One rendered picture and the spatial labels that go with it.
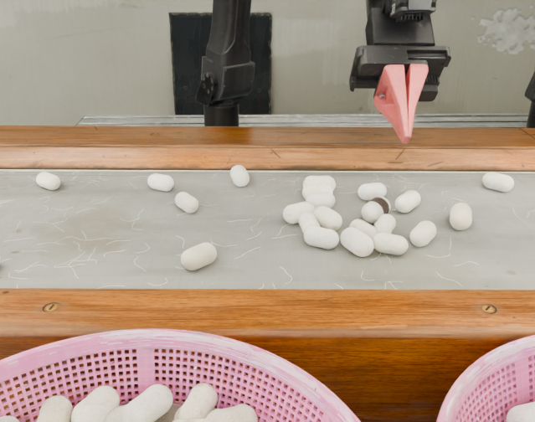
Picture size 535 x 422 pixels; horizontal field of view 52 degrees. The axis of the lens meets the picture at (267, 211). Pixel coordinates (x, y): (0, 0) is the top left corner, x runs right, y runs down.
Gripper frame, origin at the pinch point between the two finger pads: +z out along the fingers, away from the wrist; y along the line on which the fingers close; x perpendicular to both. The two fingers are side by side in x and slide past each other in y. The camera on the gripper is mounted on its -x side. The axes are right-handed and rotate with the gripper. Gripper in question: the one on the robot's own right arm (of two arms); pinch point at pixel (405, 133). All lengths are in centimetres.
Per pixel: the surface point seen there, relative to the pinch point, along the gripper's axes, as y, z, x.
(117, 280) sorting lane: -27.3, 18.1, -5.6
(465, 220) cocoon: 4.4, 10.6, -1.2
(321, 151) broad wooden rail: -7.8, -4.1, 10.5
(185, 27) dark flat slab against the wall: -49, -141, 136
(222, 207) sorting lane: -19.6, 7.0, 3.8
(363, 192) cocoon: -4.2, 5.2, 3.8
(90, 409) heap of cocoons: -25.3, 29.1, -15.6
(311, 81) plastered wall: 7, -129, 157
